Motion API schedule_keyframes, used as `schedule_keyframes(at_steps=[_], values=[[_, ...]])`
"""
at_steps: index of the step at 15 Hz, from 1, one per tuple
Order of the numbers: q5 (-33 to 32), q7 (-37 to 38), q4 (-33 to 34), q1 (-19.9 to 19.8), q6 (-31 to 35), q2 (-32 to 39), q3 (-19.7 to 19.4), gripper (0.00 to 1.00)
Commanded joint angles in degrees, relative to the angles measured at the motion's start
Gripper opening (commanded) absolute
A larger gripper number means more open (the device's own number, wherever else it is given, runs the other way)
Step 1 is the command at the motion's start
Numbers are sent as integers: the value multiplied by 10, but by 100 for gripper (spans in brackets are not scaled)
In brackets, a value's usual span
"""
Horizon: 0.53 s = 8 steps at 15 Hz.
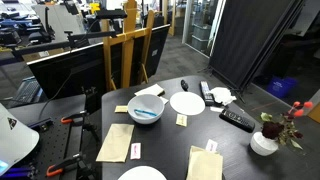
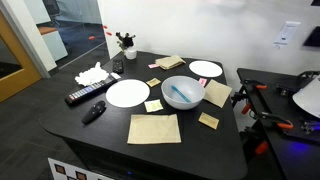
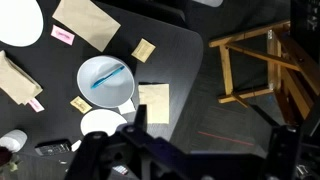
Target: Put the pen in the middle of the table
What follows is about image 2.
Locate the blue ballpoint pen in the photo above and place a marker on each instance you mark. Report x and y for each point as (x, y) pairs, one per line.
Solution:
(181, 94)

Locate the small yellow block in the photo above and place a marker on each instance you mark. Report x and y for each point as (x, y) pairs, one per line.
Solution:
(153, 82)

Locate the pink sweetener packet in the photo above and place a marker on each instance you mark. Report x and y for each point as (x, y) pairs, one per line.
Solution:
(202, 82)
(153, 65)

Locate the light grey round bowl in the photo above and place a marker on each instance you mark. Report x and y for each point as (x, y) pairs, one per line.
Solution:
(186, 100)

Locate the white round plate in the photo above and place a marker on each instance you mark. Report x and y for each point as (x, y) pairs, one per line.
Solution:
(127, 93)
(205, 68)

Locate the small white packet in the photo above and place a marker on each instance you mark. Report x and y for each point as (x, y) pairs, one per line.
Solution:
(115, 75)

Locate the small white vase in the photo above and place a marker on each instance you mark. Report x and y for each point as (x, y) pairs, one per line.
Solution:
(130, 53)

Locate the short black remote control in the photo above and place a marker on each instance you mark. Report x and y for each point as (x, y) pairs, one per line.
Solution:
(118, 66)

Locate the beige sponge square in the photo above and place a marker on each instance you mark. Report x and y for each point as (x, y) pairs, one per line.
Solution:
(209, 120)

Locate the tan napkin right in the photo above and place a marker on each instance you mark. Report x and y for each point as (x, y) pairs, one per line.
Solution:
(217, 93)

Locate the dark flowers with orange berries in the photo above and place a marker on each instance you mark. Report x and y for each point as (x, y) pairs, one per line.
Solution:
(126, 40)

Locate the curved black pointer remote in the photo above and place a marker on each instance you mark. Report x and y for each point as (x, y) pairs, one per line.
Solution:
(94, 112)

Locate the crumpled white tissue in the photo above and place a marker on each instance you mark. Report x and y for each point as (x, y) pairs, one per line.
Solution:
(91, 76)

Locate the long black TV remote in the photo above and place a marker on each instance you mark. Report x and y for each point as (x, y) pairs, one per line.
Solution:
(88, 91)

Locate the black orange bar clamp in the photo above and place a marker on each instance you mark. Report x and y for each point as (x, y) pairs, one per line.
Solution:
(255, 83)
(278, 120)

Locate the white cabinet with wooden top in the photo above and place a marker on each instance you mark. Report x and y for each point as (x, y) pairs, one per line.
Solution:
(55, 43)

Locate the checkered calibration board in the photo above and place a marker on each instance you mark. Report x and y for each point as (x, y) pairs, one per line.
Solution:
(66, 170)

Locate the wooden door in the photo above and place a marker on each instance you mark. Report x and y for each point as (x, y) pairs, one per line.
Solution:
(20, 80)

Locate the black perforated side table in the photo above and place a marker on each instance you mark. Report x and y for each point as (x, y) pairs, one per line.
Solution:
(293, 156)

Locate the white wall document holder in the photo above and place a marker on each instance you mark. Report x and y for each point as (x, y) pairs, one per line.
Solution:
(286, 33)

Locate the black wall screen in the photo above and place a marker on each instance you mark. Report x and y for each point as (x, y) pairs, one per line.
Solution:
(313, 37)

